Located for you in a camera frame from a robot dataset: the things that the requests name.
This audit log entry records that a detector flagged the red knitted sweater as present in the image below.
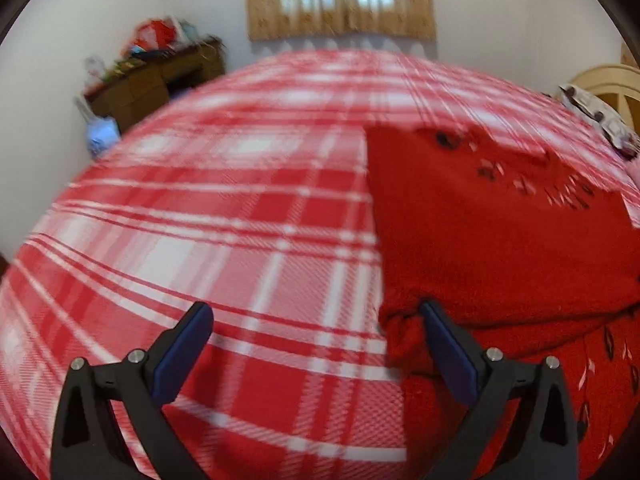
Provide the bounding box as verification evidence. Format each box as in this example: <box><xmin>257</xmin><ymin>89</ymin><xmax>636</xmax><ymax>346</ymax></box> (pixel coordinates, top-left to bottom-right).
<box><xmin>366</xmin><ymin>125</ymin><xmax>639</xmax><ymax>479</ymax></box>

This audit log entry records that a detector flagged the red white plaid bedspread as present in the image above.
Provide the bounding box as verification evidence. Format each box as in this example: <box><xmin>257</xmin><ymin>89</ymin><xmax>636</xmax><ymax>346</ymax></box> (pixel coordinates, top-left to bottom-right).
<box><xmin>1</xmin><ymin>50</ymin><xmax>639</xmax><ymax>479</ymax></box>

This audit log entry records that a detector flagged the white blue shopping bag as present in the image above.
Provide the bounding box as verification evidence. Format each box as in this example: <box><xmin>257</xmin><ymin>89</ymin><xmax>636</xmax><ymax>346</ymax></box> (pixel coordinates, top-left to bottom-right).
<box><xmin>86</xmin><ymin>117</ymin><xmax>120</xmax><ymax>158</ymax></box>

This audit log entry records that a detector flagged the white brown patterned pillow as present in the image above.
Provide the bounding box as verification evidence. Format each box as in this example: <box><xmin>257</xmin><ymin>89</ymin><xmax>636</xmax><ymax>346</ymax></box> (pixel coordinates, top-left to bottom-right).
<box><xmin>559</xmin><ymin>84</ymin><xmax>639</xmax><ymax>160</ymax></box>

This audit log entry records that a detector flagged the brown wooden desk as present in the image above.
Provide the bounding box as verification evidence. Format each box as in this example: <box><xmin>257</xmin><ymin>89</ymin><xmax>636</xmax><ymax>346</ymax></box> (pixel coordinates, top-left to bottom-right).
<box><xmin>85</xmin><ymin>37</ymin><xmax>226</xmax><ymax>134</ymax></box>

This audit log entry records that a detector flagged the cream wooden headboard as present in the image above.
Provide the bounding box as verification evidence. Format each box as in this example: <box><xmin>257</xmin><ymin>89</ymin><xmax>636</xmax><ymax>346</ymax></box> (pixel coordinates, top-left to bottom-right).
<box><xmin>570</xmin><ymin>64</ymin><xmax>640</xmax><ymax>132</ymax></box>

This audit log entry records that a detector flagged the red gift bag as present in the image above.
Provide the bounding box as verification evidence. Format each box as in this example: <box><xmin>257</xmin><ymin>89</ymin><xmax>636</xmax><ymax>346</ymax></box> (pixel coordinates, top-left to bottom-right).
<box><xmin>128</xmin><ymin>20</ymin><xmax>177</xmax><ymax>52</ymax></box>

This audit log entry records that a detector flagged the white card on wall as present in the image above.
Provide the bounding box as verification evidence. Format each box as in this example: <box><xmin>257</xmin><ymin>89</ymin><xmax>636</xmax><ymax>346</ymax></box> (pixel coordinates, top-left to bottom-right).
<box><xmin>84</xmin><ymin>55</ymin><xmax>106</xmax><ymax>87</ymax></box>

